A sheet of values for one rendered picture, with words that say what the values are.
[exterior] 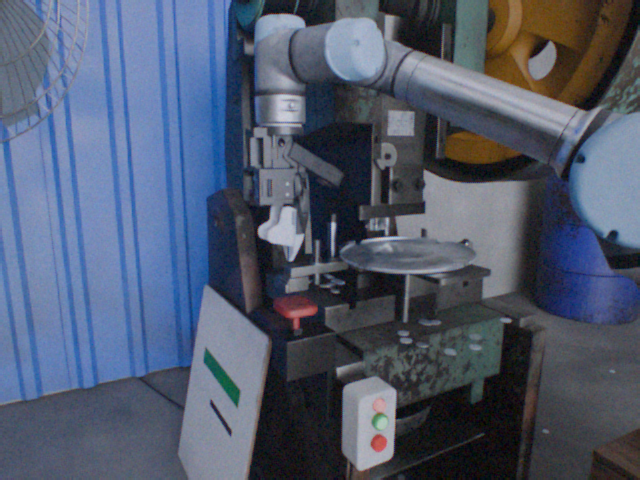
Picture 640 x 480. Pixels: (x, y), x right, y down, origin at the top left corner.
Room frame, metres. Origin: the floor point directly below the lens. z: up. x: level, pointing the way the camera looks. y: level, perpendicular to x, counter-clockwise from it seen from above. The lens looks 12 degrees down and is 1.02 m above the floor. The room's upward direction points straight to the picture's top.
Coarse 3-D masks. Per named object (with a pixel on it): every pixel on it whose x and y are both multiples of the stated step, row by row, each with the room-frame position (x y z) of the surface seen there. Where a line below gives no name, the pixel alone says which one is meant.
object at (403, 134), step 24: (384, 96) 0.99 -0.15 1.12; (384, 120) 0.99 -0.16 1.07; (408, 120) 1.02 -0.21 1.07; (384, 144) 0.98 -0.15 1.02; (408, 144) 1.02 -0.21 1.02; (360, 168) 1.01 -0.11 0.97; (384, 168) 0.98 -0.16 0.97; (408, 168) 0.98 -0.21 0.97; (360, 192) 1.01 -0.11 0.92; (384, 192) 0.97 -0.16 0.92; (408, 192) 0.99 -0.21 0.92
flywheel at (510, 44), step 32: (512, 0) 1.19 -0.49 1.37; (544, 0) 1.13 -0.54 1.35; (576, 0) 1.06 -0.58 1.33; (608, 0) 0.97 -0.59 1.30; (512, 32) 1.19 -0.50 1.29; (544, 32) 1.13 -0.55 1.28; (576, 32) 1.06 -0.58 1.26; (608, 32) 0.96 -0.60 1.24; (512, 64) 1.20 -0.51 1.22; (576, 64) 1.05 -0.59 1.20; (608, 64) 0.96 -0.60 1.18; (544, 96) 1.11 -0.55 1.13; (576, 96) 1.01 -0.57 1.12; (480, 160) 1.23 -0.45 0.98; (512, 160) 1.17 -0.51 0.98
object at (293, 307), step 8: (288, 296) 0.75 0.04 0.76; (296, 296) 0.75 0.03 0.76; (280, 304) 0.71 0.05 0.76; (288, 304) 0.71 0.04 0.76; (296, 304) 0.71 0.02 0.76; (304, 304) 0.71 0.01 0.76; (312, 304) 0.71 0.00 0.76; (280, 312) 0.70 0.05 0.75; (288, 312) 0.69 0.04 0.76; (296, 312) 0.69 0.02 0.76; (304, 312) 0.69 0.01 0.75; (312, 312) 0.70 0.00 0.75; (296, 320) 0.72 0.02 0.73; (296, 328) 0.72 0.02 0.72
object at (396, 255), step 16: (368, 240) 1.10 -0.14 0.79; (384, 240) 1.10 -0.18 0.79; (400, 240) 1.10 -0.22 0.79; (416, 240) 1.09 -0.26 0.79; (432, 240) 1.08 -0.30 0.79; (352, 256) 0.97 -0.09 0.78; (368, 256) 0.96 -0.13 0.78; (384, 256) 0.94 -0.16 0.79; (400, 256) 0.93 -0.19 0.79; (416, 256) 0.92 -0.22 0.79; (432, 256) 0.93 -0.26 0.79; (448, 256) 0.93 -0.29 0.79; (464, 256) 0.93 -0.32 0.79; (384, 272) 0.84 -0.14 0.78; (400, 272) 0.83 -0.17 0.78; (416, 272) 0.83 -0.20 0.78; (432, 272) 0.83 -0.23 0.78
